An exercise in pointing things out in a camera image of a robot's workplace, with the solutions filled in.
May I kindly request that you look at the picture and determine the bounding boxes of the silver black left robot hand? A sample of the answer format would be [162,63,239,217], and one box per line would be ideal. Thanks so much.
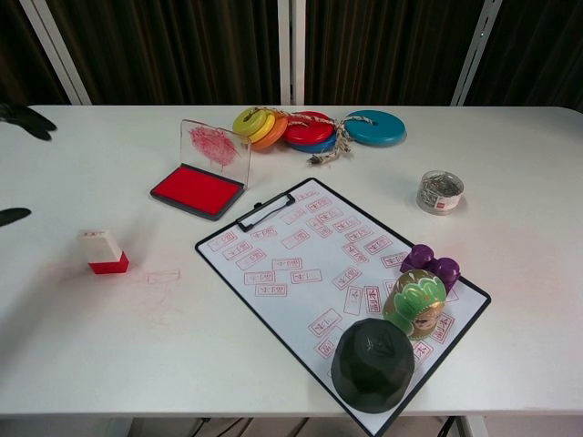
[0,102,58,228]

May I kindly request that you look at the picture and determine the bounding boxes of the white and red block stamp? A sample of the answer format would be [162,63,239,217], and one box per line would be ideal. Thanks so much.
[77,229,131,275]

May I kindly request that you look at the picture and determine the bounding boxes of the dark brown curtain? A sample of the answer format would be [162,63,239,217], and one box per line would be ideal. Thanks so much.
[0,0,583,117]

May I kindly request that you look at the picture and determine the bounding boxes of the red ink pad clear lid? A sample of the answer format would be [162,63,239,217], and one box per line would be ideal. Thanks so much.
[149,118,253,222]

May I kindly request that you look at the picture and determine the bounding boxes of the lime green wooden disc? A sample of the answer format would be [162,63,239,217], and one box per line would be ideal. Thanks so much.
[232,107,270,137]

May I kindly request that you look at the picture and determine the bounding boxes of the yellow wooden disc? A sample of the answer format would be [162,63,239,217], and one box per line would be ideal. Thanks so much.
[249,111,278,143]

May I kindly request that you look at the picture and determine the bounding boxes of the orange wooden disc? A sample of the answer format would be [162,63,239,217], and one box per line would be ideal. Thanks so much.
[251,114,290,152]

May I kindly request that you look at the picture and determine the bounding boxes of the red wooden disc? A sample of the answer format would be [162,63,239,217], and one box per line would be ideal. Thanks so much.
[283,110,337,146]

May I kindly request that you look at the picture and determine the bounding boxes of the blue wooden disc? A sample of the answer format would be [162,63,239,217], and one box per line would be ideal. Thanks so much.
[288,134,339,154]

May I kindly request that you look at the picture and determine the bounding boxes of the white paper with red stamps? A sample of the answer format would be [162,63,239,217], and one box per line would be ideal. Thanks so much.
[199,180,487,432]

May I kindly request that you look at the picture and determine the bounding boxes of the teal wooden disc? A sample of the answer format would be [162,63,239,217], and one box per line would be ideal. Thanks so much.
[343,109,409,149]

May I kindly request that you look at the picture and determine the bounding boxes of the clear box of paper clips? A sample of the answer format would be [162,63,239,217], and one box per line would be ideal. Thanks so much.
[415,169,466,217]

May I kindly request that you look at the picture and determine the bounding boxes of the purple plastic toy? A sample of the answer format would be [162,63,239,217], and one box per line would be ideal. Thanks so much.
[400,243,461,290]

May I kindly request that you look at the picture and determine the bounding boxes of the black faceted cup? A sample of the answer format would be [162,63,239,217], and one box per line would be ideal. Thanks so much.
[331,318,416,414]

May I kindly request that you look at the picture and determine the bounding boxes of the green gold nesting doll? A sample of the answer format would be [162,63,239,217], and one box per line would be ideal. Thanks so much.
[381,268,448,341]

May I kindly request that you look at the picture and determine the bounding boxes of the black rimmed clipboard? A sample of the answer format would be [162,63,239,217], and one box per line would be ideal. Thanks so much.
[194,177,492,437]

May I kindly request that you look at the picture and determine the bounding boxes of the white slanted frame post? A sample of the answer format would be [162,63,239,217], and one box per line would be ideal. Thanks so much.
[18,0,91,107]

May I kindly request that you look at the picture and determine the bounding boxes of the white upright frame post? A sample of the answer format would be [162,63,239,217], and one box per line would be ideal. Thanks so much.
[277,0,306,107]

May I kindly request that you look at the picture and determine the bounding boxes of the braided beige rope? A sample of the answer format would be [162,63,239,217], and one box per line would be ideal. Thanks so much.
[254,105,375,166]

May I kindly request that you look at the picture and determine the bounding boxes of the white slotted frame post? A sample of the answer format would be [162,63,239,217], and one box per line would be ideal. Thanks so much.
[450,0,504,107]

